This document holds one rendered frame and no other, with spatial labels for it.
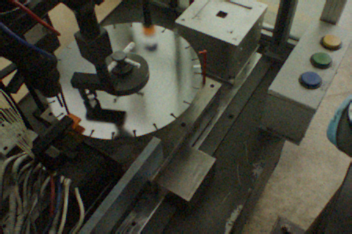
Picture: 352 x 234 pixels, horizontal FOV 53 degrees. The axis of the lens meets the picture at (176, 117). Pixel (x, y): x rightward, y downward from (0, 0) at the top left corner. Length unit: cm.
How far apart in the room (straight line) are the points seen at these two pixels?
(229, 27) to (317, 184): 101
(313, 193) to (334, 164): 19
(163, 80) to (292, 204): 108
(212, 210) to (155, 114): 26
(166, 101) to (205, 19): 33
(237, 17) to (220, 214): 50
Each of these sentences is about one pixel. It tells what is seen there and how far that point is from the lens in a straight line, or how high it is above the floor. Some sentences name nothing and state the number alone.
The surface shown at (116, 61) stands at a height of 100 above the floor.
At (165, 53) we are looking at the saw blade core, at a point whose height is 95.
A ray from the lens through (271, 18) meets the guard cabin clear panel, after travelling 109.
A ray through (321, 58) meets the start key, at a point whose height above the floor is 91.
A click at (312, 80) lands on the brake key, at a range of 84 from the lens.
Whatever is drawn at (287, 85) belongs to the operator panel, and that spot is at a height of 90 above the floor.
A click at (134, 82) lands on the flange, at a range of 74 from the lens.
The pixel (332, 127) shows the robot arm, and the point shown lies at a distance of 74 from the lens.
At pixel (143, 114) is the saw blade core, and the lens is 69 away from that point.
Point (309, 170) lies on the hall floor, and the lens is 177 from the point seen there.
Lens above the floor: 150
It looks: 54 degrees down
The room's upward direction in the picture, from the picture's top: 4 degrees counter-clockwise
